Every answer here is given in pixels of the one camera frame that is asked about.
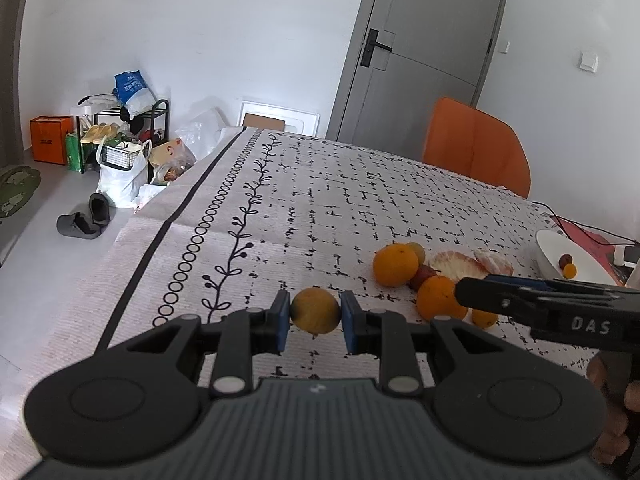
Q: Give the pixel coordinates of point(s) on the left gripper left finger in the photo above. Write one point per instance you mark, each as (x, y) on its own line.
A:
(140, 397)

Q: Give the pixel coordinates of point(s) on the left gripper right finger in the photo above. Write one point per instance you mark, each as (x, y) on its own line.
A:
(489, 396)

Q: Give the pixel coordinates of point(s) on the pink pomelo segment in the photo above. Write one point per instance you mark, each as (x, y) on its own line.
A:
(493, 262)

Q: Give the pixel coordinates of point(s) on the large orange front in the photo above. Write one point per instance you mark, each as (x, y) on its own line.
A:
(436, 297)

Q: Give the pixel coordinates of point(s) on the large orange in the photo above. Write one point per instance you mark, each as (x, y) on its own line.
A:
(436, 297)
(395, 265)

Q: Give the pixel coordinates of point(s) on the green-brown kiwi fruit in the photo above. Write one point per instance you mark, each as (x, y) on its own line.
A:
(419, 251)

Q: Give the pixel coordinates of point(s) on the yellow-green round fruit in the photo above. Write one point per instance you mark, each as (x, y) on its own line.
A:
(315, 311)

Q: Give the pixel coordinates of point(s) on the person's right hand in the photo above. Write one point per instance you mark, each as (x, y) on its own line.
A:
(613, 441)

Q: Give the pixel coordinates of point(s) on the small orange on plate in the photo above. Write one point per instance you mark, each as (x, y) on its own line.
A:
(569, 271)

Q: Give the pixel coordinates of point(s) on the red plum on plate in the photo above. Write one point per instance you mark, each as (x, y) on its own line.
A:
(564, 260)

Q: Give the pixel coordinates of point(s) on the red orange mat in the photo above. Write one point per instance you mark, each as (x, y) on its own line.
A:
(593, 241)

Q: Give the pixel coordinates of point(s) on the pale pomelo segment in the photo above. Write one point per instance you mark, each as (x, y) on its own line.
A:
(455, 266)

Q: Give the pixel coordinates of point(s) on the dark red plum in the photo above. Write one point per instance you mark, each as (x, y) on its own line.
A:
(422, 274)

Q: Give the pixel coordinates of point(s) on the black slipper front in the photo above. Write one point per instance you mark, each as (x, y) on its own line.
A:
(78, 225)

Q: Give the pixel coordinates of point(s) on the black slipper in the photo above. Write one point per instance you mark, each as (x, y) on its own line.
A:
(78, 225)
(100, 210)

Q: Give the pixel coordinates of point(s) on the black slipper rear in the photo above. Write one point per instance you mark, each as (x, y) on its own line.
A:
(100, 210)

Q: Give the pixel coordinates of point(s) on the orange chair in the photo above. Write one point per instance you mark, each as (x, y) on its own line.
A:
(464, 140)

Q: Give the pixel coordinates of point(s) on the white plastic bag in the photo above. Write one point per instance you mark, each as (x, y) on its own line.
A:
(121, 187)

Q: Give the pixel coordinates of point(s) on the patterned white tablecloth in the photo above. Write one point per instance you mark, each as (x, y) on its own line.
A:
(270, 211)

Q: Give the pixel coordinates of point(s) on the green bag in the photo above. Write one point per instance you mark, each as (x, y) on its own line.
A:
(74, 153)

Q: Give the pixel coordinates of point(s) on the green floor mat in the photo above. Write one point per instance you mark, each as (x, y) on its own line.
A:
(18, 185)

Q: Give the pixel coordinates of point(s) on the orange box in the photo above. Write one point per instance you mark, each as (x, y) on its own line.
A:
(48, 135)

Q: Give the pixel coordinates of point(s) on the black shoe rack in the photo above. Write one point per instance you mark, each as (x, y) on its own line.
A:
(102, 117)

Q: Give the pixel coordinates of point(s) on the blue white bag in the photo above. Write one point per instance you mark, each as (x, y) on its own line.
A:
(133, 93)

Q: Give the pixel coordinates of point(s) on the white framed board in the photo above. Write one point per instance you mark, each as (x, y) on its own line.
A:
(262, 115)

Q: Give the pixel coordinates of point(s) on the white wall switch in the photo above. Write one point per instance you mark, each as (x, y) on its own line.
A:
(589, 62)

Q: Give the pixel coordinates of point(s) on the grey door with handle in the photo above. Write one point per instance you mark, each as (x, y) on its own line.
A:
(403, 57)

